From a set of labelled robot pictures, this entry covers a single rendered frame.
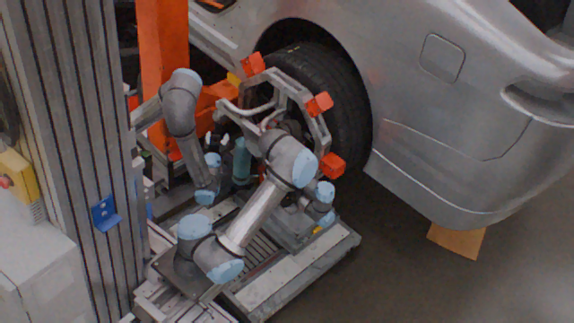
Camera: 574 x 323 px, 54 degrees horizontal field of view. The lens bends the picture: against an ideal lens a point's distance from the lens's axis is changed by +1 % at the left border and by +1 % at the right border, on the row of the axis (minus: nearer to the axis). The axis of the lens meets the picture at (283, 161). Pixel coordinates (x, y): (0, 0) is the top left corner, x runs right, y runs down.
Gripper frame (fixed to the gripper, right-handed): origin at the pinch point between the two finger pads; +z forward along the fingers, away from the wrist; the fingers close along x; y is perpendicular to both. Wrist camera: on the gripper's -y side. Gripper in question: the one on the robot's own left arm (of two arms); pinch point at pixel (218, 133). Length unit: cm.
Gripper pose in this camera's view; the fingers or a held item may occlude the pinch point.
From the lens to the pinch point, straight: 258.0
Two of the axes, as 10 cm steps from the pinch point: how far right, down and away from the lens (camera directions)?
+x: 9.9, 0.9, 0.7
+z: 0.1, -7.0, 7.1
